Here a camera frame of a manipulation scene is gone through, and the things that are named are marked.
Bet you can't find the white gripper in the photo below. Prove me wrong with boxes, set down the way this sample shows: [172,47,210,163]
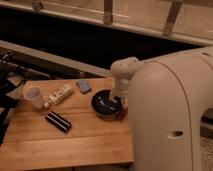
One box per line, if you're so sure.
[109,78,130,103]

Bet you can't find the black ceramic bowl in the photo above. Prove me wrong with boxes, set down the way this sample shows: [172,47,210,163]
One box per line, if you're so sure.
[91,89,122,118]

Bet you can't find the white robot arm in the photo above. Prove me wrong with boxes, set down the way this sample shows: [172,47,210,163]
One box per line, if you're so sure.
[111,46,213,171]

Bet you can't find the small red-brown object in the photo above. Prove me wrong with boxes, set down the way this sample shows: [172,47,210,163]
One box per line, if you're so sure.
[118,105,128,120]

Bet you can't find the blue sponge block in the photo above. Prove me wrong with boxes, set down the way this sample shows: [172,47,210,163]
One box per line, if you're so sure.
[76,80,91,94]

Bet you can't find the white rectangular box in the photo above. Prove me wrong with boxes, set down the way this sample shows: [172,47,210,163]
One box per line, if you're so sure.
[44,83,73,108]

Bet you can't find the black rectangular case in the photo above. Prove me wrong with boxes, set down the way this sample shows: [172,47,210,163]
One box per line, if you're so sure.
[45,111,72,133]

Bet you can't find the translucent plastic cup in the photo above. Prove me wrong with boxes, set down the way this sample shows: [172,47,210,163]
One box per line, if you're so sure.
[23,86,44,109]

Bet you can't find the black tripod stand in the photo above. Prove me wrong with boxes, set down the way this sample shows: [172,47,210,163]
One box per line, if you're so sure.
[0,52,25,145]

